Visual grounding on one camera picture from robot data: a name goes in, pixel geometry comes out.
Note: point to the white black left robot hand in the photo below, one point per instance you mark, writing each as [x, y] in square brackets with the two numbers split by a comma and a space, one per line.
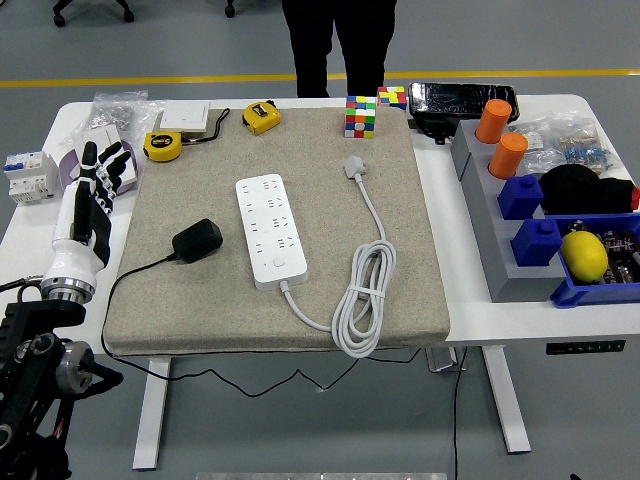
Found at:
[82, 220]

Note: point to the black plug adapter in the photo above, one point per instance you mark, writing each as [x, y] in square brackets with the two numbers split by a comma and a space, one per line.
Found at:
[197, 240]

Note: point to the white power strip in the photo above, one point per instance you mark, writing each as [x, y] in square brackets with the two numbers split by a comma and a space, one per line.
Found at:
[272, 235]

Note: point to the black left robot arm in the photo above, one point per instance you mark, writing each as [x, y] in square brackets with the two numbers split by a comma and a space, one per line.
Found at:
[30, 350]

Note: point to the purple plate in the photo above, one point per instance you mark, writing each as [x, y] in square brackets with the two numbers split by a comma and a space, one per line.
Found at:
[67, 167]

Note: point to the white circuit breaker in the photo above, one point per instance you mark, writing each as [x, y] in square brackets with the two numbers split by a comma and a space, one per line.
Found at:
[27, 175]

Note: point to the white table leg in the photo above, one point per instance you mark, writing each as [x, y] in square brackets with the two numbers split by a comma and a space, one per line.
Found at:
[150, 415]
[505, 400]

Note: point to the yellow tape measure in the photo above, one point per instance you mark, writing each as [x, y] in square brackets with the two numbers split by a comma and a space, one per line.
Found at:
[162, 146]
[261, 117]

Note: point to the clear bag of screws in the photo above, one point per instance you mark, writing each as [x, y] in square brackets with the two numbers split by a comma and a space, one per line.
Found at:
[120, 112]

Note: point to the black table control panel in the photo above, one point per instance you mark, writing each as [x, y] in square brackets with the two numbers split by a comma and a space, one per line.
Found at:
[585, 347]

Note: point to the grey metal box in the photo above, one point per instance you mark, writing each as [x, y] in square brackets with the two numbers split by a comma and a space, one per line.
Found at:
[442, 361]

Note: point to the blue plastic bin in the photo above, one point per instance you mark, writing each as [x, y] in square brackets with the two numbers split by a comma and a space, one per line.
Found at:
[590, 295]

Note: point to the black office chair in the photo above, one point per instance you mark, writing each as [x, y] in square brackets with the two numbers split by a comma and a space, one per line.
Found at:
[92, 6]

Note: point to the yellow lemon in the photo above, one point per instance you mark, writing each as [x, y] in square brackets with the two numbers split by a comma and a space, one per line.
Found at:
[584, 257]

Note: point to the dark cylindrical components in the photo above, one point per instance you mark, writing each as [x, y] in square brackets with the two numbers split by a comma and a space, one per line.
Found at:
[620, 245]

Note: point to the blue block with stud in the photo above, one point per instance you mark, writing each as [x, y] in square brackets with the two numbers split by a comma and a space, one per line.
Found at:
[520, 197]
[537, 242]

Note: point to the grey stepped block base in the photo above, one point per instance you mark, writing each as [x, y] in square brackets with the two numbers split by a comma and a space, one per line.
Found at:
[500, 250]

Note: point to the grey-brown mat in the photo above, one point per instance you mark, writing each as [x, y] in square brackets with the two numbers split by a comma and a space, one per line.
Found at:
[325, 225]

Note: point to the black chair caster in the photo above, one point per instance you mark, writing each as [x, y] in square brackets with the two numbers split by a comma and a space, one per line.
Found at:
[230, 9]

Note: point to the black cloth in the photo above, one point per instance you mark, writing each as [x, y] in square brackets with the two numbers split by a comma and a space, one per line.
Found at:
[580, 192]

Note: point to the red object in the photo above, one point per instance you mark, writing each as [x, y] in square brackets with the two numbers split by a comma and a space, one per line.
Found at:
[635, 198]

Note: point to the large Rubik's cube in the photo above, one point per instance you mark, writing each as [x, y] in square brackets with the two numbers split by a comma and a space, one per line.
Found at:
[360, 117]

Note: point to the person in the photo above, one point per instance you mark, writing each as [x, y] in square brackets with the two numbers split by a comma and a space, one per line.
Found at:
[340, 45]

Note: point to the orange cylinder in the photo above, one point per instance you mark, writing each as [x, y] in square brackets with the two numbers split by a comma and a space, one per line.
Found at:
[492, 120]
[507, 155]

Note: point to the clear bag of resistors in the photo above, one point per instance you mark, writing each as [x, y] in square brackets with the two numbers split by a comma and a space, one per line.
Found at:
[587, 147]

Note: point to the small Rubik's cube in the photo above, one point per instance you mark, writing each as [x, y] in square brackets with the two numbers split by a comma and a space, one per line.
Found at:
[392, 97]

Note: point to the clear bag of white parts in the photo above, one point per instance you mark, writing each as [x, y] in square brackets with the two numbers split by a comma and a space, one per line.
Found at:
[532, 142]

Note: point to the black device stand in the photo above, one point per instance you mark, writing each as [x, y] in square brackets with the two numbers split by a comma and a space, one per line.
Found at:
[435, 127]

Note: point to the black glossy flat device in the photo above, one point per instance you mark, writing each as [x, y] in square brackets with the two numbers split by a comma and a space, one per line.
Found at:
[462, 100]

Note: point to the white wall socket panel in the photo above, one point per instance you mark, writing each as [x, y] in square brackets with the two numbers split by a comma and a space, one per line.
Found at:
[127, 172]

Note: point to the white wall switch plate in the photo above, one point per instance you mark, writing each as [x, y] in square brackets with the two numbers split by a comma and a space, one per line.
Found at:
[182, 117]

